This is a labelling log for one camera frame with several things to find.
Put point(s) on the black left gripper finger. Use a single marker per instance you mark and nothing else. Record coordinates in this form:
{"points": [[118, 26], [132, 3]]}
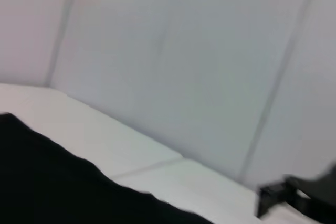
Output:
{"points": [[273, 200]]}

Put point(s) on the black T-shirt with FREE print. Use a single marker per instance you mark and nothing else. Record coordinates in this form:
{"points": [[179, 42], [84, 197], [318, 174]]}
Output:
{"points": [[52, 182]]}

